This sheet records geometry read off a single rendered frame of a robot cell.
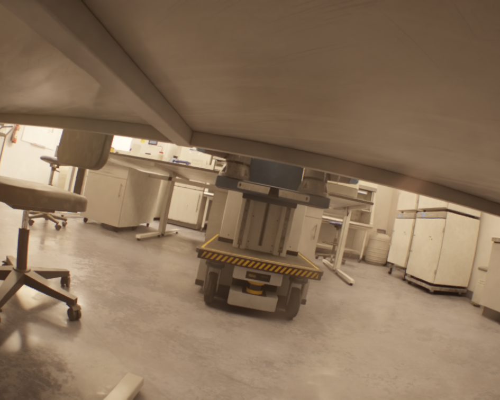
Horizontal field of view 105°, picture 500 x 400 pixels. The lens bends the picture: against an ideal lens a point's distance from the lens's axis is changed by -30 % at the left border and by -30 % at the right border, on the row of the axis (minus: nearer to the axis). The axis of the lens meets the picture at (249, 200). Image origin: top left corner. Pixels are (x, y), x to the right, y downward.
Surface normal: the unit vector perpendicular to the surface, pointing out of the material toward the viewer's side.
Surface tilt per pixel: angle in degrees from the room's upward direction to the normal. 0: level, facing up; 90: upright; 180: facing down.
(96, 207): 90
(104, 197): 90
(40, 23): 180
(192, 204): 90
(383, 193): 90
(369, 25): 180
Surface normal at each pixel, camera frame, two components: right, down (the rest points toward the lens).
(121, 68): 0.98, 0.20
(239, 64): -0.20, 0.98
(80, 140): -0.33, -0.11
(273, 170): 0.01, -0.04
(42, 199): 0.92, 0.17
